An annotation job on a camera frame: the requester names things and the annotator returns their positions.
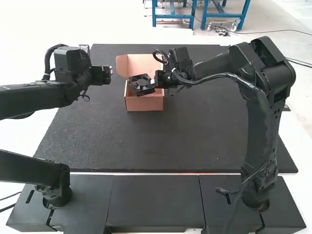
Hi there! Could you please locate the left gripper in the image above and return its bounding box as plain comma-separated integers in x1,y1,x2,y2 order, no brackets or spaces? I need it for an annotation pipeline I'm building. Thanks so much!
91,64,114,86

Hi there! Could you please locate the black square fan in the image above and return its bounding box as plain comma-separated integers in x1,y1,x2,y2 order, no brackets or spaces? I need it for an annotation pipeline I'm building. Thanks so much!
128,73,156,97

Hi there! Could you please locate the cardboard box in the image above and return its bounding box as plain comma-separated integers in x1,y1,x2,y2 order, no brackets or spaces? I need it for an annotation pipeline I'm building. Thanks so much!
116,54,166,112

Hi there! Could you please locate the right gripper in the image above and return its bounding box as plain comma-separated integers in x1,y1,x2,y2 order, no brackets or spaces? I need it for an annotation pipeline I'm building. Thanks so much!
153,69,177,90

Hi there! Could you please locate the black mat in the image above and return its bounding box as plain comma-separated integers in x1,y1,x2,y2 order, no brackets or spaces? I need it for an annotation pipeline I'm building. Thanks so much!
33,43,299,174

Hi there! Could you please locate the dark base panel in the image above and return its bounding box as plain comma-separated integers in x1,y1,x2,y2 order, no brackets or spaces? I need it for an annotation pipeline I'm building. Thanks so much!
6,174,114,233
105,174,206,230
198,175,307,231

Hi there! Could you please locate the black floor cable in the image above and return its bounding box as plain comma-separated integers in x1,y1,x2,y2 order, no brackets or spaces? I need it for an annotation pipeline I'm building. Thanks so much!
243,29,312,35

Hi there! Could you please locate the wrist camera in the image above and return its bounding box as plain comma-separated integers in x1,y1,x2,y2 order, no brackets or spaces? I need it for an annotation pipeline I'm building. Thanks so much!
53,45,83,74
168,47,191,68

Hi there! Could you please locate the blue metal table frame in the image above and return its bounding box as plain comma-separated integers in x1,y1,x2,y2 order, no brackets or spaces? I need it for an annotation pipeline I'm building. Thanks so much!
203,0,252,32
152,0,197,31

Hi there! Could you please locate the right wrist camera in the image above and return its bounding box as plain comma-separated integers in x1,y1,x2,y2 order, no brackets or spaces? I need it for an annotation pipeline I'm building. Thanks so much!
168,47,191,68

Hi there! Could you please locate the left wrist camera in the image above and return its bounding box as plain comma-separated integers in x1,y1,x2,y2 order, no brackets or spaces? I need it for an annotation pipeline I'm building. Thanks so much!
53,45,83,74

